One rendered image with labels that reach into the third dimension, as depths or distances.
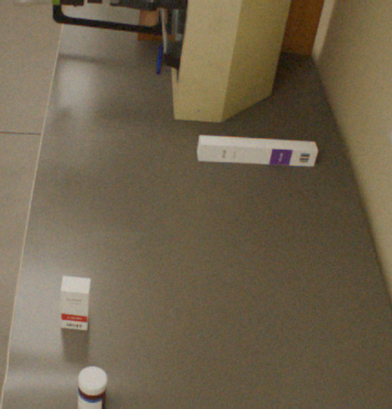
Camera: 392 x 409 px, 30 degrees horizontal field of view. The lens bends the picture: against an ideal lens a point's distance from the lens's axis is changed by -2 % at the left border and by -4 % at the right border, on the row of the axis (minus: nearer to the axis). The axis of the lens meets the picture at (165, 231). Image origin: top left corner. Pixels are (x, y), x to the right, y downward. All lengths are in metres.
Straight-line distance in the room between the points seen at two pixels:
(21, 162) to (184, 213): 1.67
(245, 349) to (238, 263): 0.20
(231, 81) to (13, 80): 2.02
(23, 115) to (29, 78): 0.31
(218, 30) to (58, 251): 0.59
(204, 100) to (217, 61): 0.11
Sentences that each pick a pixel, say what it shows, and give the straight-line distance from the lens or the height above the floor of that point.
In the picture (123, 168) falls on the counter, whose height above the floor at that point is 0.94.
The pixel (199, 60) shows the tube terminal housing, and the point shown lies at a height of 1.11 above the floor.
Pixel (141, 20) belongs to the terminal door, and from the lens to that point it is 1.98.
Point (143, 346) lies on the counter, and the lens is 1.28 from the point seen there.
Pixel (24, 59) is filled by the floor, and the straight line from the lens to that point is 3.78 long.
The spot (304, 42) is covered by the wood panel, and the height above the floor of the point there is 0.98.
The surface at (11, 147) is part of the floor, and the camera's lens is 3.19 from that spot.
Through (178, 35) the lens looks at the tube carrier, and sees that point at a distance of 1.75.
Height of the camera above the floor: 1.95
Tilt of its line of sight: 44 degrees down
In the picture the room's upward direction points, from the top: 8 degrees clockwise
